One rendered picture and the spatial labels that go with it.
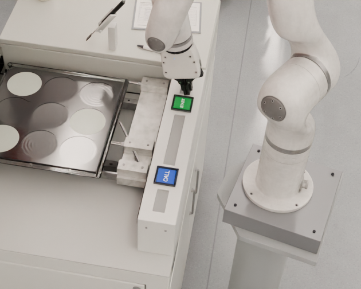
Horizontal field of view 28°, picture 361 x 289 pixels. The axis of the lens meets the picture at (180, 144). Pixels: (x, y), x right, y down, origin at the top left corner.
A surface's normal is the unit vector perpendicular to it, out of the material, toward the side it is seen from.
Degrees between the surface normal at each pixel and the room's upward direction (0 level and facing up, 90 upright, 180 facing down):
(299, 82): 19
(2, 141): 0
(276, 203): 3
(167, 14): 62
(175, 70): 89
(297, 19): 76
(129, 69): 90
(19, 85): 0
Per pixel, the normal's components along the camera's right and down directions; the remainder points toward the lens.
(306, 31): 0.38, 0.64
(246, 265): -0.61, 0.58
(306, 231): 0.06, -0.69
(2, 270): -0.16, 0.74
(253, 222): -0.36, 0.69
